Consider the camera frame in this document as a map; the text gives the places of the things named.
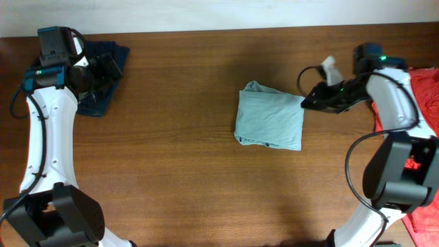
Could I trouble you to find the light blue t-shirt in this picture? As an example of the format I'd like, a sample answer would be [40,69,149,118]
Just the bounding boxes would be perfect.
[234,81,305,151]

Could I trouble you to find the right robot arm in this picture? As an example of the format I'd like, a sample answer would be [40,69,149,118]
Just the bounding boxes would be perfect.
[301,43,438,246]

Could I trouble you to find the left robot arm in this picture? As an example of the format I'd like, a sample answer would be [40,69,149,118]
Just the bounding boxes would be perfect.
[1,26,134,247]

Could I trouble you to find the folded dark navy garment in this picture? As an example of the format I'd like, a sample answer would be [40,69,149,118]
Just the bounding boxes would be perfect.
[77,41,130,117]

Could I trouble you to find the red t-shirt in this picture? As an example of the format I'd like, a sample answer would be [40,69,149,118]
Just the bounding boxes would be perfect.
[372,67,439,247]

